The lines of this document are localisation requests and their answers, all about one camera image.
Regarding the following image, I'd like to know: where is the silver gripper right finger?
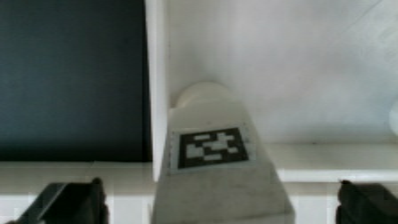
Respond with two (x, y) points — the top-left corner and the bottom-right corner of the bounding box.
(335, 180), (398, 224)

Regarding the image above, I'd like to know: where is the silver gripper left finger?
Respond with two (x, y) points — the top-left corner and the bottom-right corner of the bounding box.
(13, 178), (108, 224)

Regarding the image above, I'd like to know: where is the white table leg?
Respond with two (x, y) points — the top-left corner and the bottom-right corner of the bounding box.
(150, 82), (294, 224)

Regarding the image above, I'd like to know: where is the white square tabletop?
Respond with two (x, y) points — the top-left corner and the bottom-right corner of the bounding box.
(145, 0), (398, 182)

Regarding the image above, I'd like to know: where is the white front fence wall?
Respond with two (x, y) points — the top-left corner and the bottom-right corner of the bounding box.
(0, 158), (398, 224)

